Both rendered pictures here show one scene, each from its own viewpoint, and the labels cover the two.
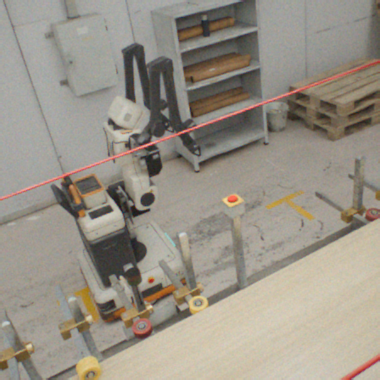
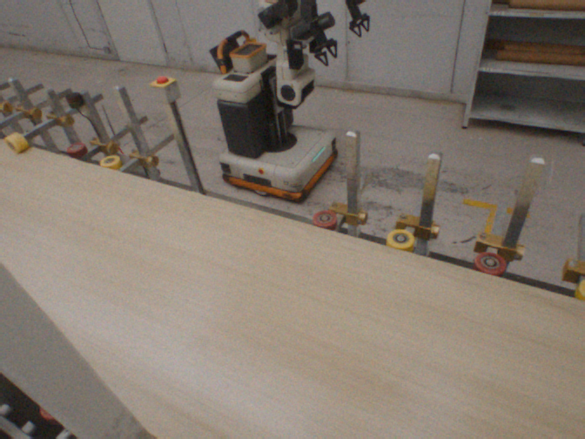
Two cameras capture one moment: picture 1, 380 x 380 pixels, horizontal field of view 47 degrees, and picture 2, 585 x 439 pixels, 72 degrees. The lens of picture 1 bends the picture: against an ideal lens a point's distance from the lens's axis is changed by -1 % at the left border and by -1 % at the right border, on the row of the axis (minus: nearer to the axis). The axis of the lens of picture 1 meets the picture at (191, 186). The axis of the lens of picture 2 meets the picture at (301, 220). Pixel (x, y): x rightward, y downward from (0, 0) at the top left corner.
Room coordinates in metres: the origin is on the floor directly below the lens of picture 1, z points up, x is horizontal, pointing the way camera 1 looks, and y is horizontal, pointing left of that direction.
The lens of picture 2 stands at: (1.07, -1.63, 1.77)
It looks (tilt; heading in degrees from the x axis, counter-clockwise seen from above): 41 degrees down; 55
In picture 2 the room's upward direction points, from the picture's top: 7 degrees counter-clockwise
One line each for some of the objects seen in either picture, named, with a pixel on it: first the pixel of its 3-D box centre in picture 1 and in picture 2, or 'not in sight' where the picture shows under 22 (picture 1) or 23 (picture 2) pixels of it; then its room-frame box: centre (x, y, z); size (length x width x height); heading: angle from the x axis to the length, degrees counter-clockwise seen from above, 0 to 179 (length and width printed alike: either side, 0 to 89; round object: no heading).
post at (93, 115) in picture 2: (140, 305); (104, 138); (1.37, 0.31, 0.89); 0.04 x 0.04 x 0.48; 22
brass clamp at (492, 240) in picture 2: not in sight; (499, 246); (2.03, -1.29, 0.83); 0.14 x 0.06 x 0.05; 112
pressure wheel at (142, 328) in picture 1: (144, 333); (81, 157); (1.24, 0.30, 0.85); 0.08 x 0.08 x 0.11
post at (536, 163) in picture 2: not in sight; (514, 226); (2.04, -1.31, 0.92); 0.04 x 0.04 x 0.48; 22
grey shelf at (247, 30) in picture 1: (214, 82); (554, 22); (4.26, -0.40, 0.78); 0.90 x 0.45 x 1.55; 112
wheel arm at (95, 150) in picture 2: (128, 305); (114, 138); (1.43, 0.37, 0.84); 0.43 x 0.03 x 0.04; 22
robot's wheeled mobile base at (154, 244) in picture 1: (131, 265); (279, 156); (2.47, 0.53, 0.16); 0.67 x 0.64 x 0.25; 112
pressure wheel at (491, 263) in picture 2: not in sight; (486, 274); (1.89, -1.33, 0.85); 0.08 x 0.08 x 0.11
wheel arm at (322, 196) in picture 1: (344, 210); (348, 205); (1.88, -0.79, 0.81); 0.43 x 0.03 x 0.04; 22
